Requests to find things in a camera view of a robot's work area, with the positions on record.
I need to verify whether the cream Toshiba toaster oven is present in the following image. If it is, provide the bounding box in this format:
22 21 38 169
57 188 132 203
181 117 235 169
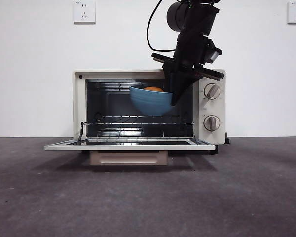
73 69 230 155

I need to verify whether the blue ribbed bowl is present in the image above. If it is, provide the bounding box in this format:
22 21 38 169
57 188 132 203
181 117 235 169
129 85 174 117

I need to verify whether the cream glass oven door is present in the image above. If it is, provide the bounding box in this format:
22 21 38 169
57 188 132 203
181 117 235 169
44 122 217 166

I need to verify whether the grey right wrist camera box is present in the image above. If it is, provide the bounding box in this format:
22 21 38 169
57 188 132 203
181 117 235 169
206 39 223 63

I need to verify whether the metal wire oven rack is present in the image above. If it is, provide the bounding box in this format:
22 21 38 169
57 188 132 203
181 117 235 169
83 115 195 130

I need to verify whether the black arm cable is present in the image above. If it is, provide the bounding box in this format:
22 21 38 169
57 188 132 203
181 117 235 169
146 0 178 53

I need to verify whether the cream oven knob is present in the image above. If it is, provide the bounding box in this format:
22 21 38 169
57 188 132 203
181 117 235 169
203 83 221 101
203 115 221 132

